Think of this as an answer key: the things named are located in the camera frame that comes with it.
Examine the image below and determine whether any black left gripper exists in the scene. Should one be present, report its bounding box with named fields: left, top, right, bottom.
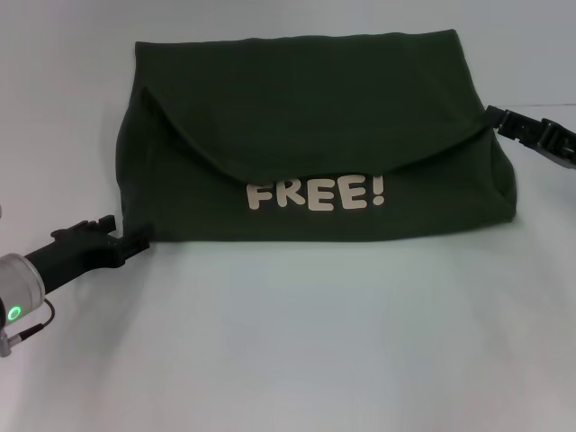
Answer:
left=22, top=214, right=152, bottom=297

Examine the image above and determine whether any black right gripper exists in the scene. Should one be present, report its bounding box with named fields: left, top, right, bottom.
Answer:
left=485, top=104, right=576, bottom=171

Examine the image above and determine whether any dark green shirt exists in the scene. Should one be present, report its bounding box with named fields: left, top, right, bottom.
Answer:
left=114, top=29, right=518, bottom=245

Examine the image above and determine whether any left gripper cable with connectors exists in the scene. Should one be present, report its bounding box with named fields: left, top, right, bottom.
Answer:
left=0, top=300, right=56, bottom=359

